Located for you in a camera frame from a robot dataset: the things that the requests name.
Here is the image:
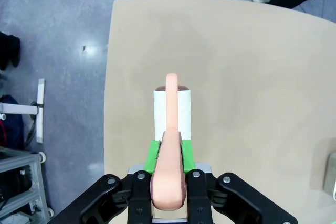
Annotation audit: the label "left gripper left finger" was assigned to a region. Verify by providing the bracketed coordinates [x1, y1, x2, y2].
[54, 141, 162, 224]

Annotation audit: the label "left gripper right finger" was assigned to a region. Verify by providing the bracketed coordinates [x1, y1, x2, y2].
[181, 139, 299, 224]

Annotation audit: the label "black shoes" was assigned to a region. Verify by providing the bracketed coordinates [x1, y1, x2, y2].
[0, 31, 22, 71]

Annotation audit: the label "aluminium frame rack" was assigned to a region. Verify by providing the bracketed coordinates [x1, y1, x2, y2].
[0, 146, 55, 224]

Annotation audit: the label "white table leg frame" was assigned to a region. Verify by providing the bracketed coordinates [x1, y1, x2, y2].
[0, 78, 46, 144]

